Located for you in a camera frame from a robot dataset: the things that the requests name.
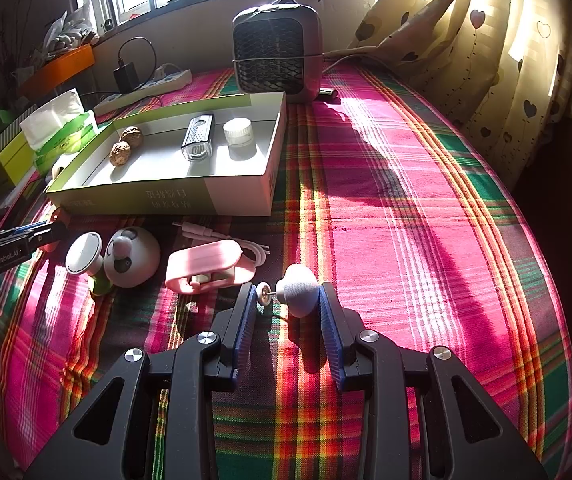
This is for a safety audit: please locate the grey mushroom shaped gadget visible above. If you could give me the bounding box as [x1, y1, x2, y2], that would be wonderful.
[258, 263, 324, 318]

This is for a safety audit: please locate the heart print curtain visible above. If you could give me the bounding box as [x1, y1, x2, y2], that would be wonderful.
[326, 0, 572, 186]

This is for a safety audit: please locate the white power strip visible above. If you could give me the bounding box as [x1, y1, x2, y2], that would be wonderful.
[93, 62, 193, 115]

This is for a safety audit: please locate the white cable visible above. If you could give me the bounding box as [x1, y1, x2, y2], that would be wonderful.
[172, 220, 271, 268]

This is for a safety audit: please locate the brown walnut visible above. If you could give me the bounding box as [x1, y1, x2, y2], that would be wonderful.
[109, 141, 133, 167]
[119, 126, 143, 149]

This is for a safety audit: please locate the orange box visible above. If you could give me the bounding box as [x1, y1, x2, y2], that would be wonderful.
[18, 42, 96, 98]

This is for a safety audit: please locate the black charger adapter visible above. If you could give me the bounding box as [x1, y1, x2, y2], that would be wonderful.
[113, 59, 139, 93]

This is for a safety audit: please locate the yellow green box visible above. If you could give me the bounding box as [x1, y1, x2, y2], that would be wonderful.
[0, 132, 37, 188]

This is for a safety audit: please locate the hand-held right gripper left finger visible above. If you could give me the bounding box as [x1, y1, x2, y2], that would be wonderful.
[25, 282, 258, 480]

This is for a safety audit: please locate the green white shallow cardboard box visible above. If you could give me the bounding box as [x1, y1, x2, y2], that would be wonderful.
[45, 91, 288, 217]

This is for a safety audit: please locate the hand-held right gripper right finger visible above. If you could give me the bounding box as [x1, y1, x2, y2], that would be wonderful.
[317, 282, 549, 480]

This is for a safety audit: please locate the white panda shaped gadget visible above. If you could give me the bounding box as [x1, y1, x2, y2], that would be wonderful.
[104, 227, 162, 288]

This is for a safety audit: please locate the green tissue pack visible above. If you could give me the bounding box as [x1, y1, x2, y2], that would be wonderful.
[19, 88, 98, 171]

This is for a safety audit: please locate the black charger cable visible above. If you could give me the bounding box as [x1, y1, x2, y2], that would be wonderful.
[83, 36, 163, 108]

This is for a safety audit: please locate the small grey heater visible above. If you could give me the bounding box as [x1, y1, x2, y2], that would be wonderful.
[231, 0, 324, 104]

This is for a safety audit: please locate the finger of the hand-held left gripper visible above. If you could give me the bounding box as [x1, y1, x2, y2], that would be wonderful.
[0, 221, 49, 247]
[27, 222, 70, 253]

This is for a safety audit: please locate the white round jar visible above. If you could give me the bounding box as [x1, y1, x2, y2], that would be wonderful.
[223, 118, 257, 150]

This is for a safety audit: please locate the clear plastic bag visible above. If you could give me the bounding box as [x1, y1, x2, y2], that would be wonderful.
[41, 0, 99, 58]

